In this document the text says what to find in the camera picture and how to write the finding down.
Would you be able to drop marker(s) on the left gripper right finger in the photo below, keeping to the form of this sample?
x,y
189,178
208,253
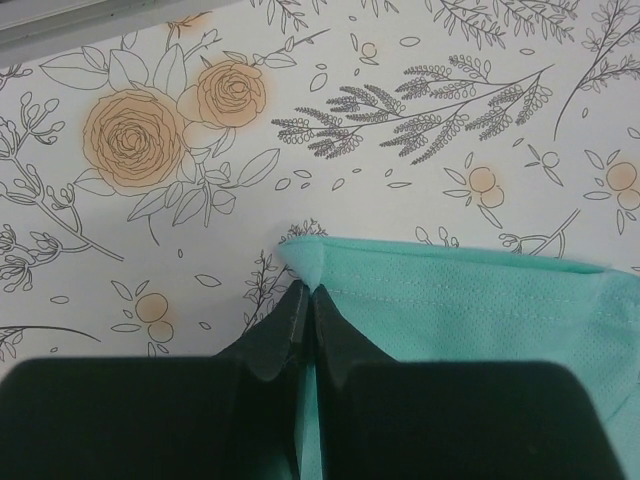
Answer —
x,y
380,418

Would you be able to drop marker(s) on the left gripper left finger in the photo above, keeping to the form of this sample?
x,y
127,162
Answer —
x,y
228,416

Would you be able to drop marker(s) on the teal t shirt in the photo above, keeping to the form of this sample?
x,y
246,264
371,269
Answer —
x,y
419,302

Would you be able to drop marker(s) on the floral table cloth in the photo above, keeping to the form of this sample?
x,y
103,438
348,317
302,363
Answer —
x,y
148,177

